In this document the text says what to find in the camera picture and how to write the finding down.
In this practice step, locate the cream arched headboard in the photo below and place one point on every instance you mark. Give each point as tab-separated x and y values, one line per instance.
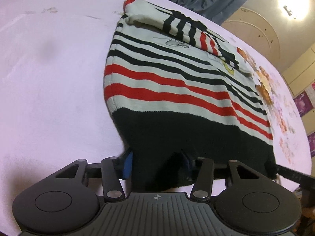
260	36

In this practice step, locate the bright wall lamp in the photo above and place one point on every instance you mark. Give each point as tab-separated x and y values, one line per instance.
290	2

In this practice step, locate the striped knit children sweater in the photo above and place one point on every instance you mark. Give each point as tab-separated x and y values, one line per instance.
173	86

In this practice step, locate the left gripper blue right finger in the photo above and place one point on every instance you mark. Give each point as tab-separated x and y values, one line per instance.
191	167

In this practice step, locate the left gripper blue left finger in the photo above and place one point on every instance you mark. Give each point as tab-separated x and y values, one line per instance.
126	164

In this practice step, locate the pink floral bed sheet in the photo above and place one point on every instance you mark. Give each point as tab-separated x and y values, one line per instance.
53	108

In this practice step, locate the cream wardrobe with stickers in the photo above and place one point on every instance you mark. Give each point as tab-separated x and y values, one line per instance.
299	78

